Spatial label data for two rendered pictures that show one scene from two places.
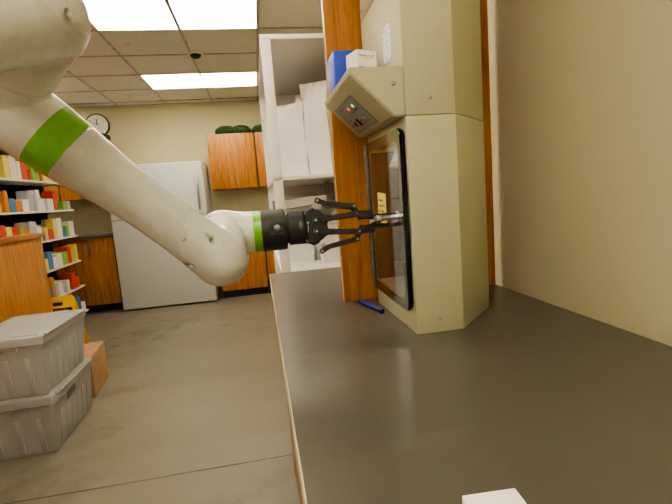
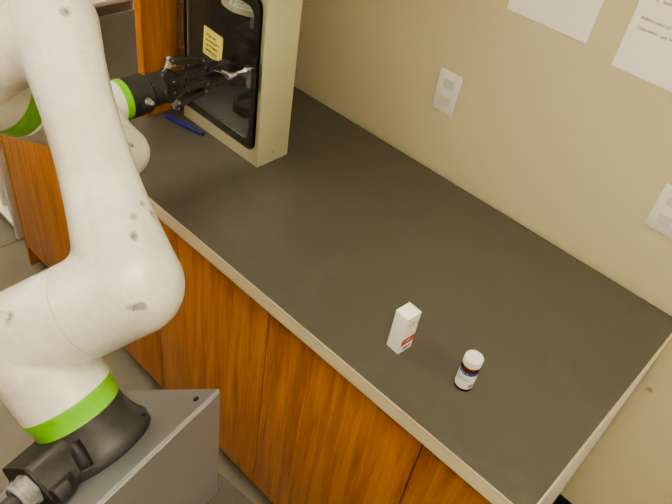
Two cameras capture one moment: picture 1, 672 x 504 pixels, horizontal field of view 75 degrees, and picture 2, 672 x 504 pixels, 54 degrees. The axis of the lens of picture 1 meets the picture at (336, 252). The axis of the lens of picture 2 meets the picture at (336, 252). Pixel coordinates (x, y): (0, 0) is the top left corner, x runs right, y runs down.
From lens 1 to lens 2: 1.01 m
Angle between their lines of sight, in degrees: 51
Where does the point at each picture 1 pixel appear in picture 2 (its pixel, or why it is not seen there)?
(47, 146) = (31, 121)
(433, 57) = not seen: outside the picture
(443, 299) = (276, 137)
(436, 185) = (283, 49)
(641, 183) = (418, 47)
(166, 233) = not seen: hidden behind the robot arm
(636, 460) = (417, 256)
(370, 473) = (313, 297)
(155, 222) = not seen: hidden behind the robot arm
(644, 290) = (405, 118)
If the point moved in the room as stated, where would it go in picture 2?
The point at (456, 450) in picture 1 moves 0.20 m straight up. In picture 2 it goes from (343, 271) to (357, 203)
